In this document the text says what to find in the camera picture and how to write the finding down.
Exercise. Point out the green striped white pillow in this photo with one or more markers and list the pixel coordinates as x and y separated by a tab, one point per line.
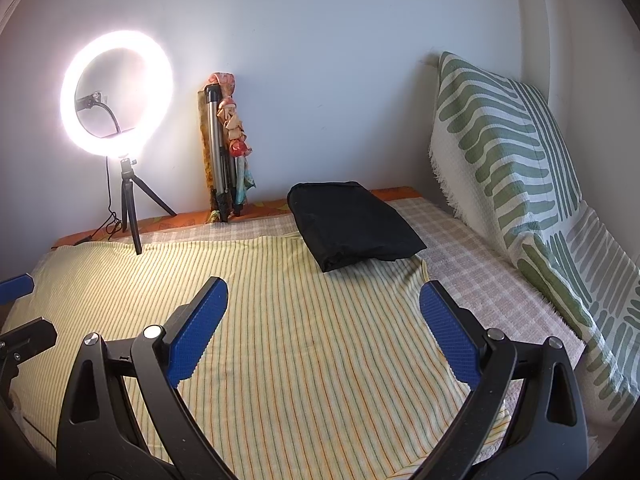
590	280
495	140

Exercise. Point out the small black tripod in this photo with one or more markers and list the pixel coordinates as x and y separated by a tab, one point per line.
131	210

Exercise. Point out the yellow striped bed sheet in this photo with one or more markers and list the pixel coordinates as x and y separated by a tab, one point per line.
300	350

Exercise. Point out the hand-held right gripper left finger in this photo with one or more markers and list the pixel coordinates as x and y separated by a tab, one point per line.
200	325

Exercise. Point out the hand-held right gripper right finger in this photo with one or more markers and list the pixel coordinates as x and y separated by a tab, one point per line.
450	330

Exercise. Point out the black pants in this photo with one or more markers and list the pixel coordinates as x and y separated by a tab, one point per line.
350	225

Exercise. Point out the folded silver tripod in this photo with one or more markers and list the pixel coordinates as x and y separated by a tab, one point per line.
218	160

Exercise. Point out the folded metal tripod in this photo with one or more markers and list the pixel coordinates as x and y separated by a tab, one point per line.
235	130

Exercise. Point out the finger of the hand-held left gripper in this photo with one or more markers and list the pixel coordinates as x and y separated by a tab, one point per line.
15	288
27	340

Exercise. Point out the black gooseneck phone holder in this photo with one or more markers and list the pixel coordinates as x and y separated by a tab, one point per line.
107	110

